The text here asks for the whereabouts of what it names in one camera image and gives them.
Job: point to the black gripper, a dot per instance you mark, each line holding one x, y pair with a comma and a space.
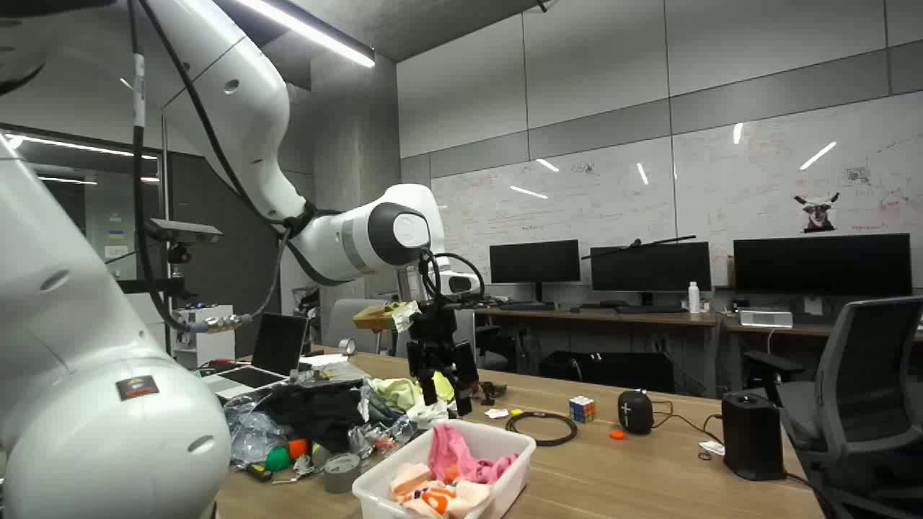
437, 343

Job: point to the pink cloth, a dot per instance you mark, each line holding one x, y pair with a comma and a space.
450, 450

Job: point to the white cloth with orange print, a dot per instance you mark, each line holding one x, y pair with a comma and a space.
470, 497

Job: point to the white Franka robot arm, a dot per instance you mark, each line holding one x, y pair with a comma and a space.
96, 434

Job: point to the white plastic container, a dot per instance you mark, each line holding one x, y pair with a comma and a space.
378, 490

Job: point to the yellow cloth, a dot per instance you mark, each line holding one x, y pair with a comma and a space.
441, 388

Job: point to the small black tool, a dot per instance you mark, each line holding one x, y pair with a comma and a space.
490, 394

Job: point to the pale green white cloth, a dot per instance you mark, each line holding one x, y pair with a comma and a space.
394, 394

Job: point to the tan cardboard object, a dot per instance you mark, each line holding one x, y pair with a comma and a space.
378, 317

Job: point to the black equipment box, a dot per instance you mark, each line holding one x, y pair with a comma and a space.
319, 409

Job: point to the grey tape roll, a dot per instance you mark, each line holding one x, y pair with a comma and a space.
342, 474

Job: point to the small orange ball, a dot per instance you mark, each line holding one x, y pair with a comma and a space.
297, 447

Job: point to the wooden office desk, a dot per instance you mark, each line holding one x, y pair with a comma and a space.
594, 317
807, 330

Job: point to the small orange cap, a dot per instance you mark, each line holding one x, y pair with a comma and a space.
616, 434

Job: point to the open silver laptop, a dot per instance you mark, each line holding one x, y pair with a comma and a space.
274, 346

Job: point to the small green round object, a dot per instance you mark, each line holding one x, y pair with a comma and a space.
277, 458

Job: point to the white box appliance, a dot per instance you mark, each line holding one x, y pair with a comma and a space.
205, 336

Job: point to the white plastic bottle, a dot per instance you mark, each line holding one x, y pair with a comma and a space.
693, 301

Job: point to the white plug adapter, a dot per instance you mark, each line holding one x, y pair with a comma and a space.
709, 447

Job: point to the black cylindrical box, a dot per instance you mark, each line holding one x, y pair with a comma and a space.
753, 435

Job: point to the white flat desk device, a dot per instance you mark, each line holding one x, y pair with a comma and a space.
766, 317

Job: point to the long ceiling light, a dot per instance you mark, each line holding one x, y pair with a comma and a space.
307, 30

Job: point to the wide black computer monitor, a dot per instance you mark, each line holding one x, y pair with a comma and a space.
823, 262

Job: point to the llama sticker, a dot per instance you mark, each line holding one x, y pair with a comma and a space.
816, 213

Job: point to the grey mesh office chair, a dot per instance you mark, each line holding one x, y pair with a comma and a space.
867, 383

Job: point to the grey camera on stand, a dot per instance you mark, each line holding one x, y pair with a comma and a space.
182, 229

